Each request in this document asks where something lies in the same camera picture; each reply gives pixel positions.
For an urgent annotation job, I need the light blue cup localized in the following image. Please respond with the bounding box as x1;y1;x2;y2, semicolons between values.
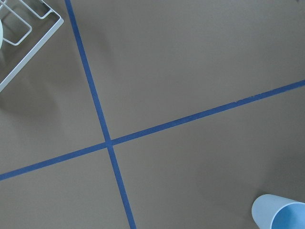
251;194;305;229

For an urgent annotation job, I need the white wire cup rack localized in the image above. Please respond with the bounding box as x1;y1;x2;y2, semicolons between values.
0;0;64;91

